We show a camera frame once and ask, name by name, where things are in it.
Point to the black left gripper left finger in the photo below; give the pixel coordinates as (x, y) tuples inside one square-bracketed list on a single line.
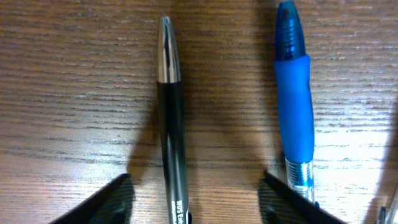
[(111, 205)]

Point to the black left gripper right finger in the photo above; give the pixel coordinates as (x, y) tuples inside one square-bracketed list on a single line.
[(278, 204)]

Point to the grey clear pen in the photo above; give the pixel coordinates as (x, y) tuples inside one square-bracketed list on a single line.
[(389, 215)]

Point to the blue pen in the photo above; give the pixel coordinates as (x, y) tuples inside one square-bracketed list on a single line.
[(292, 72)]

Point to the black pen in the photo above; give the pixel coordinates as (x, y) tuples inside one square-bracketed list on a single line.
[(171, 125)]

